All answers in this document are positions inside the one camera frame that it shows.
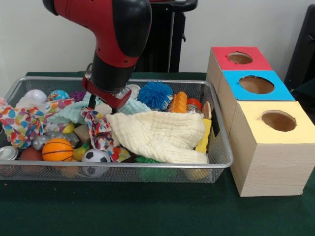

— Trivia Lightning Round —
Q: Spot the colourful patterned cloth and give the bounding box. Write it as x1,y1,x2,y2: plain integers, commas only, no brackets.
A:
0,97,74,149
81,107,131,163

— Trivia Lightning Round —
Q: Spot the shallow mesh bin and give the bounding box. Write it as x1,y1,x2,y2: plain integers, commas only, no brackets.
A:
0,76,234,184

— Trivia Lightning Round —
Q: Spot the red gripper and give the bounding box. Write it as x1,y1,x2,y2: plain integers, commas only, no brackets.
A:
82,76,132,115

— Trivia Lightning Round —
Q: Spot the small orange basketball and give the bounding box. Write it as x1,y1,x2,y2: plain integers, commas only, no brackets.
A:
41,137,74,162

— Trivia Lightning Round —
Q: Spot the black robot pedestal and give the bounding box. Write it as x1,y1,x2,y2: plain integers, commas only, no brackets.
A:
134,0,199,73

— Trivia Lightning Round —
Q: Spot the blue spiky ball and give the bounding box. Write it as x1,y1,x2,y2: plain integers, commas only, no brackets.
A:
137,80,174,111

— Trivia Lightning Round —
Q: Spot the small globe ball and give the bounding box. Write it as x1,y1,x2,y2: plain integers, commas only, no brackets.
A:
47,89,70,102

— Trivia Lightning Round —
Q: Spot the light blue knitted cloth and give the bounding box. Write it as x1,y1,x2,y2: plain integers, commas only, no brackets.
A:
48,92,151,125

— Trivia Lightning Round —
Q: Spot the small soccer ball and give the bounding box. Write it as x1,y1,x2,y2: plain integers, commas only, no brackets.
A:
81,148,111,177

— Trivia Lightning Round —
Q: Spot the wooden box with three holes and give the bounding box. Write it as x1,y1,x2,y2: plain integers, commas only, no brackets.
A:
206,46,315,197

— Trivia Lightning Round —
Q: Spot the cream knitted cloth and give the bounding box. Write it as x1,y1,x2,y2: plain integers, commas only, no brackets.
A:
105,110,209,164

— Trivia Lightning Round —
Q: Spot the orange and purple toy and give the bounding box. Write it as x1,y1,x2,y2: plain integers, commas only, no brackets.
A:
168,91,188,114

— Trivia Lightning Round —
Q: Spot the white baseball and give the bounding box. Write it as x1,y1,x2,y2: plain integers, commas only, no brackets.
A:
24,89,48,104

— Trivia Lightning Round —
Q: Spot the yellow block toy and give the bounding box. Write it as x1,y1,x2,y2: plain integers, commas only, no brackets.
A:
195,118,212,154

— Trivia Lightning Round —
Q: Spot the dark green side tablecloth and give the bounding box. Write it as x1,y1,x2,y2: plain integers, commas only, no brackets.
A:
290,78,315,104

